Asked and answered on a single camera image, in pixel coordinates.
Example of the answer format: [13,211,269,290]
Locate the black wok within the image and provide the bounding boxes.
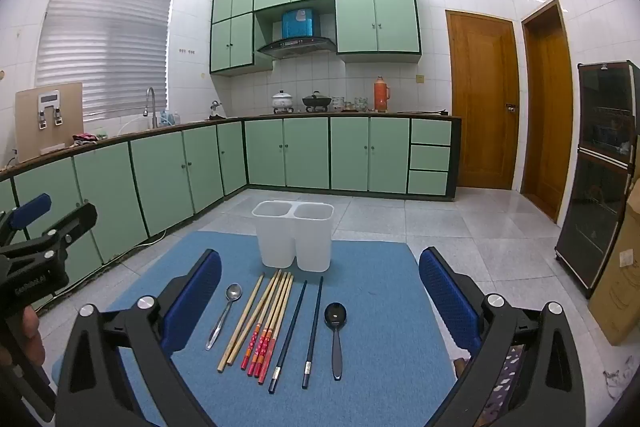
[301,91,332,112]

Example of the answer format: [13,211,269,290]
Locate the person's left hand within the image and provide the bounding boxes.
[14,307,47,370]

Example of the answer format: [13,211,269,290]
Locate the silver metal spoon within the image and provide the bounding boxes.
[205,283,243,351]

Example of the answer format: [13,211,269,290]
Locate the white two-compartment utensil holder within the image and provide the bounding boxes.
[251,200,335,272]

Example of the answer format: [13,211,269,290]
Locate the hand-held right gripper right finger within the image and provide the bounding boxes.
[418,247,588,427]

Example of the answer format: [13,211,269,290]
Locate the patterned cloth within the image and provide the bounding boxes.
[492,344,526,413]

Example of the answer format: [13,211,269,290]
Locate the black glass-front cabinet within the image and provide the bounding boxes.
[555,61,640,299]

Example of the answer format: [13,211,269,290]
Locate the green base cabinets with countertop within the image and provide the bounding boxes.
[0,114,463,303]

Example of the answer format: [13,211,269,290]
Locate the chrome kitchen faucet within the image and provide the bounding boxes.
[145,87,160,128]

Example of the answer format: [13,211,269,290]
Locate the blue hood chimney cover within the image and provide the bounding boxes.
[281,8,318,38]

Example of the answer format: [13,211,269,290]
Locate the wooden door in side wall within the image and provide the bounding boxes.
[521,0,573,223]

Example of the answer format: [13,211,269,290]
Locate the black spoon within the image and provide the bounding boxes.
[324,303,347,381]

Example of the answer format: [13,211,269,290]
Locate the white cable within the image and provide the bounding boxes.
[134,228,169,249]

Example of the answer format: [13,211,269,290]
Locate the brown cardboard box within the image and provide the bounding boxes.
[587,179,640,347]

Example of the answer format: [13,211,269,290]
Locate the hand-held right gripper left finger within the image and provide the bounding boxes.
[54,249,223,427]

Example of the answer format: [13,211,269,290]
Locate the cluster of condiment jars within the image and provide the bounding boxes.
[331,95,374,112]

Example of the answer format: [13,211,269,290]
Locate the closed wooden door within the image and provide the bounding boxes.
[446,9,521,191]

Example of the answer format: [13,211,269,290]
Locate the brown cardboard panel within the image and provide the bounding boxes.
[14,82,84,164]

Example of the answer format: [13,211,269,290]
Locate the white plastic bracket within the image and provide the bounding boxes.
[35,91,65,128]

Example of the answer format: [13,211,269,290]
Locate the white lidded pot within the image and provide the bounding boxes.
[271,90,296,114]

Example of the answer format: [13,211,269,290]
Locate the black range hood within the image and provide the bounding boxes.
[256,37,337,60]

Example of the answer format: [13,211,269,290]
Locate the plain bamboo chopstick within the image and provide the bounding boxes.
[216,272,266,374]
[226,269,280,367]

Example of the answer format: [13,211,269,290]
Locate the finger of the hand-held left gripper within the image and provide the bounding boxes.
[0,202,97,264]
[0,193,53,249]

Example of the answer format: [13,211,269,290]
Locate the orange thermos flask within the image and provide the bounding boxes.
[375,76,391,112]

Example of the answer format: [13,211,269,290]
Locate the white window blind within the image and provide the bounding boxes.
[35,0,176,118]

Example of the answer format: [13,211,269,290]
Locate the green wall cabinets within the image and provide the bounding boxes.
[210,0,421,75]

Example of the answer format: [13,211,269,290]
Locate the blue table mat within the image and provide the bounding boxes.
[52,231,458,427]

